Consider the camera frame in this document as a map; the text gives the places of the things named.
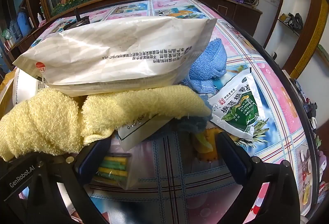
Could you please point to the white printed medicine packet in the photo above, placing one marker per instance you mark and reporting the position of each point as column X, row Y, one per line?
column 133, row 134

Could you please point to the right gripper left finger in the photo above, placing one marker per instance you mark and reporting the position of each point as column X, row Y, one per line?
column 90, row 158

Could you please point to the black electric motor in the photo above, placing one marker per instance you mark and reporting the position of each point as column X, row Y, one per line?
column 78, row 22

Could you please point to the yellow fluffy towel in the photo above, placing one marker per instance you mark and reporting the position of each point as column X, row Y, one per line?
column 54, row 123

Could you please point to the large white striped pouch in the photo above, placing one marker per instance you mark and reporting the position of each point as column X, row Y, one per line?
column 118, row 55

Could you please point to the colourful patterned tablecloth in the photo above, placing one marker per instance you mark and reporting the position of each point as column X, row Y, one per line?
column 176, row 175

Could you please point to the green white herbal sachet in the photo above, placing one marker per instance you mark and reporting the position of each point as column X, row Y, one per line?
column 237, row 107

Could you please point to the blue terry towel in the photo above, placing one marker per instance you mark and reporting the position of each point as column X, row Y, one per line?
column 210, row 65

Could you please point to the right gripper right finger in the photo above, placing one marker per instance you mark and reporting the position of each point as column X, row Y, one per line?
column 236, row 158

